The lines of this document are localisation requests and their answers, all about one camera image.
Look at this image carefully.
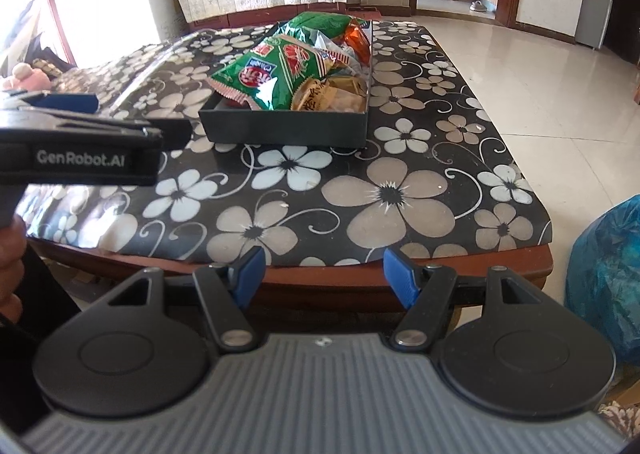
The green snack bag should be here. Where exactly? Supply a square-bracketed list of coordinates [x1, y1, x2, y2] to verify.
[209, 34, 337, 113]
[276, 11, 353, 42]

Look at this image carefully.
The yellow biscuit packet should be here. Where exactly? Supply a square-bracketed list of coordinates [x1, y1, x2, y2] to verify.
[291, 76, 346, 112]

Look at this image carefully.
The blue plastic bag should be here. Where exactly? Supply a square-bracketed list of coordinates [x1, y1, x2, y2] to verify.
[565, 194, 640, 367]

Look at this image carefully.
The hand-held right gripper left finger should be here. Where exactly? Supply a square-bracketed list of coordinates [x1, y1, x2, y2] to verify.
[106, 246, 267, 354]

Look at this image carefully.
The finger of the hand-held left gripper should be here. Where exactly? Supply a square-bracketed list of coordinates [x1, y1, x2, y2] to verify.
[0, 90, 100, 115]
[19, 108, 192, 151]

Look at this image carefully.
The clear wrapped snack packet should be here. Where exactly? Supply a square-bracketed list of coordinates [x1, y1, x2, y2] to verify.
[316, 31, 371, 79]

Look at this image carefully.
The orange snack packet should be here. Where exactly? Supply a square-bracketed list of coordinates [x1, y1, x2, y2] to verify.
[344, 18, 372, 50]

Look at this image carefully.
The pink plush cushion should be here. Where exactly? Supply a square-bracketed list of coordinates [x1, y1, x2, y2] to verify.
[0, 61, 53, 92]

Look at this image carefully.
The black box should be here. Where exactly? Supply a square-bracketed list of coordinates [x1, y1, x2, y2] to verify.
[198, 18, 375, 149]

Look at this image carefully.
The pale biscuit packet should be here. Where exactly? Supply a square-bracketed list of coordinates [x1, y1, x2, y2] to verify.
[332, 76, 369, 113]

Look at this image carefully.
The brown wooden arch frame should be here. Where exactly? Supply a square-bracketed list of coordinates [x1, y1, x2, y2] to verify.
[34, 0, 77, 69]

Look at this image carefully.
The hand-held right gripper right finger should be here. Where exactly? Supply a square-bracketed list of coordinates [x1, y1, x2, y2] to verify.
[383, 248, 538, 354]

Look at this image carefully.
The person's left hand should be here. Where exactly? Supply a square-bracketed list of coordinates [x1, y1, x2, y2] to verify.
[0, 216, 28, 325]

